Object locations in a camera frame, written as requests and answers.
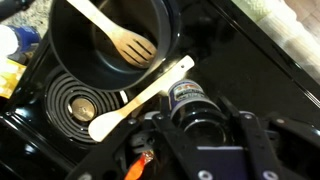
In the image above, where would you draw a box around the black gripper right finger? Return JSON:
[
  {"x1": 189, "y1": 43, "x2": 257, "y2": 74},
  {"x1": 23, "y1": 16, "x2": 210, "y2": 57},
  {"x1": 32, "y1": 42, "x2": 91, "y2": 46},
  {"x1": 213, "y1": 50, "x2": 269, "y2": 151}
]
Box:
[{"x1": 217, "y1": 96, "x2": 320, "y2": 180}]

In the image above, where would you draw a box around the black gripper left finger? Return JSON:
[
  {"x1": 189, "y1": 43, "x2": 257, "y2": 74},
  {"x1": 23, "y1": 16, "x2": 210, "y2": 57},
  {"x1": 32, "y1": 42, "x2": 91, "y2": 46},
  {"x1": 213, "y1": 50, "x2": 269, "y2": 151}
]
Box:
[{"x1": 64, "y1": 96, "x2": 201, "y2": 180}]

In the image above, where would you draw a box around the black electric stove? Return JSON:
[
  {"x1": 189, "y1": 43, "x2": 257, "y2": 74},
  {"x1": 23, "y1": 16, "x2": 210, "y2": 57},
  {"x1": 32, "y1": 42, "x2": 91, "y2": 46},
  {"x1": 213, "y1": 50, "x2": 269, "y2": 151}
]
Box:
[{"x1": 0, "y1": 0, "x2": 320, "y2": 180}]

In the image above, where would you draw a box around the plain wooden spoon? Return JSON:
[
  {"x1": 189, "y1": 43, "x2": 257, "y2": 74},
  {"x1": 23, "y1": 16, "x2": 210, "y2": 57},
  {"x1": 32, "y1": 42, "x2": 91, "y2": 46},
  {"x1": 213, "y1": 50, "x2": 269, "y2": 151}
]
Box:
[{"x1": 88, "y1": 54, "x2": 196, "y2": 143}]

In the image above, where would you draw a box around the slotted wooden spatula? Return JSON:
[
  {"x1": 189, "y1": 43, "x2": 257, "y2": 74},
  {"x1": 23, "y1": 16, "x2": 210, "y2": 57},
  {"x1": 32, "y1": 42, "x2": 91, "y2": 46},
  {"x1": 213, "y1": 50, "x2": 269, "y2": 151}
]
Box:
[{"x1": 66, "y1": 0, "x2": 158, "y2": 69}]

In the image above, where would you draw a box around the large black coil burner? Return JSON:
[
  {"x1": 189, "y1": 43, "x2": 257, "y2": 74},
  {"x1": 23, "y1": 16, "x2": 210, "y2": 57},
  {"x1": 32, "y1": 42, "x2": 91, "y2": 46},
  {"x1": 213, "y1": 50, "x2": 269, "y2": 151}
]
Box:
[{"x1": 44, "y1": 71, "x2": 129, "y2": 144}]

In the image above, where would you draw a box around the pale yellow dish towel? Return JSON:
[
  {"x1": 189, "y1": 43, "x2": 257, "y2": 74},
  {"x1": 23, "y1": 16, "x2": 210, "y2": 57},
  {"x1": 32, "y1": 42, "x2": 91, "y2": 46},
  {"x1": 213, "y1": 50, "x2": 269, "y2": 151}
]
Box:
[{"x1": 231, "y1": 0, "x2": 284, "y2": 21}]

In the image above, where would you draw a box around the white yellow paper package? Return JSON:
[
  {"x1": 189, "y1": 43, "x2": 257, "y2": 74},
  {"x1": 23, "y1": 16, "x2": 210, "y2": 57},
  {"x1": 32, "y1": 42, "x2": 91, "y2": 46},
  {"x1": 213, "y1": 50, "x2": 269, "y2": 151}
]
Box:
[{"x1": 0, "y1": 58, "x2": 28, "y2": 100}]

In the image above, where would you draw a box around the blue jar white lid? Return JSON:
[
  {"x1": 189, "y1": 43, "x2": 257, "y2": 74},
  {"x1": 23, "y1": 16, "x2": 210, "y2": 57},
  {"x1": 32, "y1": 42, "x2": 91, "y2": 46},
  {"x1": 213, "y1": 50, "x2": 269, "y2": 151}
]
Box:
[{"x1": 0, "y1": 24, "x2": 42, "y2": 64}]

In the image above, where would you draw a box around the granite topped counter cabinet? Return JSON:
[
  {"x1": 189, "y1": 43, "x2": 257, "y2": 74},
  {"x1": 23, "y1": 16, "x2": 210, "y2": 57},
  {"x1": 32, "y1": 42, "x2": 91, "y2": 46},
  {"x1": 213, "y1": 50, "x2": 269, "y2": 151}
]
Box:
[{"x1": 0, "y1": 0, "x2": 53, "y2": 34}]

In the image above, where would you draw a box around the black pot silver handle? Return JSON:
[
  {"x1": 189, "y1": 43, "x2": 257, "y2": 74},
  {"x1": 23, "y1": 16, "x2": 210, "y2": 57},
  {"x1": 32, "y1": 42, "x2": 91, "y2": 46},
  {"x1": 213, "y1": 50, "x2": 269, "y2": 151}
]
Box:
[{"x1": 48, "y1": 0, "x2": 183, "y2": 93}]

